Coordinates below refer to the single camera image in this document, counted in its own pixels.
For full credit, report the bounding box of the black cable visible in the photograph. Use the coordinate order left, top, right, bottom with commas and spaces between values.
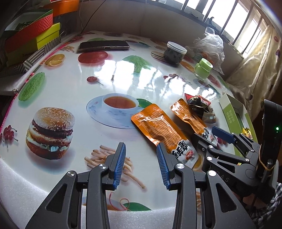
79, 0, 108, 37

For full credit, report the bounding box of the black smartphone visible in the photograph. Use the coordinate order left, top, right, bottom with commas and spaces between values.
77, 40, 130, 53

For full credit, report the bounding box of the white foam sheet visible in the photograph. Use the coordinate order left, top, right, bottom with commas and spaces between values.
1, 160, 175, 228

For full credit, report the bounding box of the orange box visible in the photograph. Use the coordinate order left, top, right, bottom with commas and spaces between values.
42, 0, 80, 18

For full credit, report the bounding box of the beige patterned curtain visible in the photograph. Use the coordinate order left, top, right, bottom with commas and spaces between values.
226, 26, 281, 121

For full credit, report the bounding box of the red black snack packet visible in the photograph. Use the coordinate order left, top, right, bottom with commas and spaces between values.
185, 94, 211, 116

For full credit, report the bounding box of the red woven box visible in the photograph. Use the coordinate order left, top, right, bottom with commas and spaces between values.
3, 9, 53, 53

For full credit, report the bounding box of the person's left hand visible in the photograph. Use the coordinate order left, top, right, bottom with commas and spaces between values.
242, 193, 270, 209

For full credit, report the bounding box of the orange snack pouch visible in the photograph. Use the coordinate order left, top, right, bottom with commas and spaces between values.
171, 98, 216, 143
131, 104, 199, 168

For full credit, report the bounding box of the yellow green box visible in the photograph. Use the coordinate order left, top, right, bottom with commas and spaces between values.
7, 23, 61, 66

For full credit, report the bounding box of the dark jar white lid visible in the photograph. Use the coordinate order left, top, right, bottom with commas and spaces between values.
163, 41, 187, 65

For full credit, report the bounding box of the green glass jar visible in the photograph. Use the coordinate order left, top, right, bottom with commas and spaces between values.
194, 58, 213, 81

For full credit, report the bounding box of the gold peanut candy packet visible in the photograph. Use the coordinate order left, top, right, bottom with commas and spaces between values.
241, 127, 253, 140

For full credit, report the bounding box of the green white gift box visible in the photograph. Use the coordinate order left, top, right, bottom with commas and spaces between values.
219, 94, 258, 143

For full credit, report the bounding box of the clear plastic bag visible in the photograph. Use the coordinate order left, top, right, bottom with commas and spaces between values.
190, 27, 225, 75

